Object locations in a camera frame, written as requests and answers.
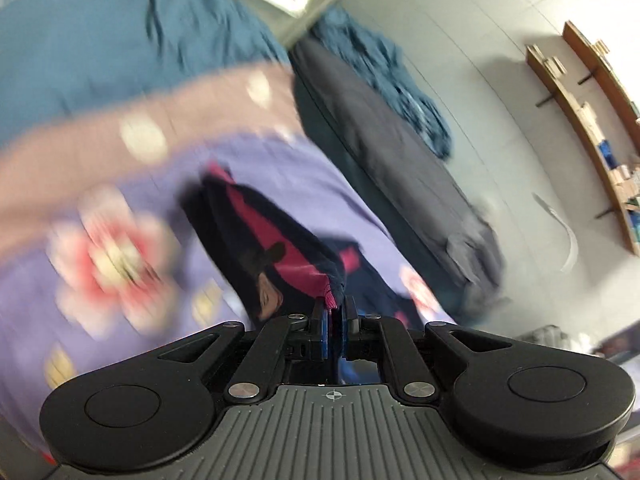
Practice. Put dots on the long wooden wall shelf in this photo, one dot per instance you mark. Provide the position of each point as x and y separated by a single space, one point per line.
585 125

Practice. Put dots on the navy pink printed garment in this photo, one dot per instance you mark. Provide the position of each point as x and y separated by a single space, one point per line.
280 240

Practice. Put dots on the blue bedsheet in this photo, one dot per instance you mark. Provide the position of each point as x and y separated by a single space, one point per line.
100 50

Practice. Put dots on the blue quilt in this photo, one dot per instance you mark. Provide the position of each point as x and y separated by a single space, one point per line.
390 70

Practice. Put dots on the purple floral blanket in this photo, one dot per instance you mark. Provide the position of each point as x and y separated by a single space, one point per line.
260 170

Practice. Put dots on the white curved strip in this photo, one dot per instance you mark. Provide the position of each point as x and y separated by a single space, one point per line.
562 230

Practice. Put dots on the short wooden wall shelf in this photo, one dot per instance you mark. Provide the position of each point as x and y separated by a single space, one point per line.
600 60

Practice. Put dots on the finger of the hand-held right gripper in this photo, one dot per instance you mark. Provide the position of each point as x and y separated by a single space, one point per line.
346 330
325 332

